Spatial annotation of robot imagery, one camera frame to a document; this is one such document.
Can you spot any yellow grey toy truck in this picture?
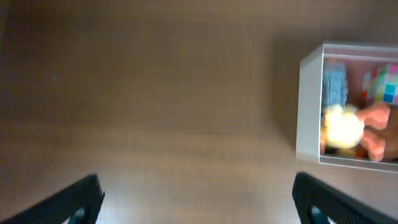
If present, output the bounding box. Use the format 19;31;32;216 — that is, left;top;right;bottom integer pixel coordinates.
322;61;348;108

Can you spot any white cardboard box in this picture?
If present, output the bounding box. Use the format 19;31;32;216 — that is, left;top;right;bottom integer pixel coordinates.
295;42;397;173

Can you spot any brown plush toy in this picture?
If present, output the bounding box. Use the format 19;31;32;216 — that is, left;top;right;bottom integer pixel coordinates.
384;106;397;160

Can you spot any yellow duck plush toy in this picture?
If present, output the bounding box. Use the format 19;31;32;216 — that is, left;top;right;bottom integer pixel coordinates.
320;101;391;162

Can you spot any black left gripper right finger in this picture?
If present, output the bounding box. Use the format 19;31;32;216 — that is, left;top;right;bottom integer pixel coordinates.
292;172;397;224

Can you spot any colourful puzzle cube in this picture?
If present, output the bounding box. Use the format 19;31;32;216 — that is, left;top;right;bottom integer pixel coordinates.
362;63;397;106

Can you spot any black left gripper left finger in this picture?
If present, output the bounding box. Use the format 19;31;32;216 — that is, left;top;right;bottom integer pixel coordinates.
1;174;104;224

